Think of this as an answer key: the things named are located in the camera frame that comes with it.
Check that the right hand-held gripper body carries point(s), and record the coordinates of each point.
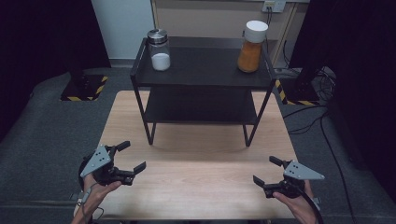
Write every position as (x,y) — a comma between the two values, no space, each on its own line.
(300,172)

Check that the glass salt jar silver lid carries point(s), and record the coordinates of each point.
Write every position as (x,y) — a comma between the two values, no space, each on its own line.
(159,53)

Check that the black stand base striped tape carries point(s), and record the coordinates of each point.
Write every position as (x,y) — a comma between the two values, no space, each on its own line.
(90,88)
(300,95)

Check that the black two-tier shelf rack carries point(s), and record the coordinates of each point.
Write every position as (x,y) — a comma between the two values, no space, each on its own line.
(202,68)

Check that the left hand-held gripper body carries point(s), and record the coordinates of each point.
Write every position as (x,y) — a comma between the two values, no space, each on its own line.
(99,161)

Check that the person's left hand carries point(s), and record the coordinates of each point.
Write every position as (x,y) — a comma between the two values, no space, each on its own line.
(98,194)

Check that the orange spice jar white lid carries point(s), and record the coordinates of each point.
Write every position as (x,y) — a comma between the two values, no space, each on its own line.
(250,53)

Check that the black curtain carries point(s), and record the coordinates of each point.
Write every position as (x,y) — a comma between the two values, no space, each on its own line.
(361,77)

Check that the white wall outlet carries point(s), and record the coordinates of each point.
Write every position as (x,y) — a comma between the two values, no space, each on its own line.
(275,5)

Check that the person's right hand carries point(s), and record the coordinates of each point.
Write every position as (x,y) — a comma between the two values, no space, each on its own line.
(295,205)

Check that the beige cabinet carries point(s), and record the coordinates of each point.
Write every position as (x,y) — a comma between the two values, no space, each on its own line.
(202,18)

